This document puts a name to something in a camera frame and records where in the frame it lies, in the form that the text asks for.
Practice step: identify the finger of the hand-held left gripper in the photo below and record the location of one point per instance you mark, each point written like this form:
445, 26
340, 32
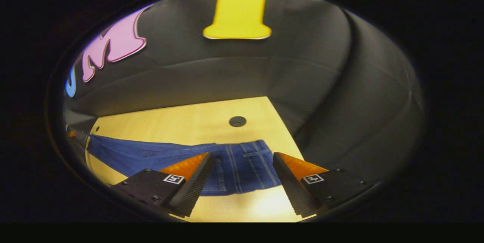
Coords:
72, 134

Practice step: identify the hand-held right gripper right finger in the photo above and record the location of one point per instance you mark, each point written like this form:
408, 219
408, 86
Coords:
289, 186

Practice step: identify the black backdrop cloth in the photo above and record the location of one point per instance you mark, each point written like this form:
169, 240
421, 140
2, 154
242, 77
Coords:
321, 84

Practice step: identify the blue denim jeans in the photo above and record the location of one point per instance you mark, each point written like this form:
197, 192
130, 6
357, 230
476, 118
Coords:
242, 167

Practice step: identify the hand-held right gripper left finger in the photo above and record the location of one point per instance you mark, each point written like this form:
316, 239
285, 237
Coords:
194, 190

